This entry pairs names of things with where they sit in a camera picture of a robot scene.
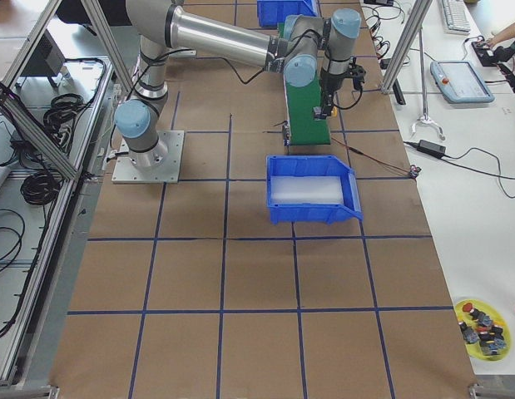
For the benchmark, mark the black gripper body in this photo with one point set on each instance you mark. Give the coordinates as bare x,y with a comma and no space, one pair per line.
328,84

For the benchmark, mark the yellow plate of buttons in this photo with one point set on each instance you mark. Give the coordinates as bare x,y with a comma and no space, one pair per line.
484,331

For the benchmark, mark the green conveyor belt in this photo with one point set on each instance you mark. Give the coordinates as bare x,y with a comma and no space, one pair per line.
304,126

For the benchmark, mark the blue bin right side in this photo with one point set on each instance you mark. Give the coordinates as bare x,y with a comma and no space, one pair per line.
313,165

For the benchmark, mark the blue bin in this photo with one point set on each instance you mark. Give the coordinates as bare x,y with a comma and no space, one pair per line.
272,12
313,165

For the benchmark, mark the blue bin left side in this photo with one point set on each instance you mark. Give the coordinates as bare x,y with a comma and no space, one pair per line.
272,12

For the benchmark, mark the white foam pad right bin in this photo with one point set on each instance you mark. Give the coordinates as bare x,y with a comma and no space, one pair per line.
306,190

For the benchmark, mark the black power adapter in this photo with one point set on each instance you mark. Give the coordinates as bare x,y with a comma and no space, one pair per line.
432,149

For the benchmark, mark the teach pendant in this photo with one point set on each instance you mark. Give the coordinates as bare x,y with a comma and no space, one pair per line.
460,83

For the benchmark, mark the white keyboard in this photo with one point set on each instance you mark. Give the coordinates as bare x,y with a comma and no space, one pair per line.
454,17

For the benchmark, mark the aluminium frame post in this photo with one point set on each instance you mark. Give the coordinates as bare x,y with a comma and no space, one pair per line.
411,28

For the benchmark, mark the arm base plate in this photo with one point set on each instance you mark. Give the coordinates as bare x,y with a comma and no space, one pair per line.
152,167

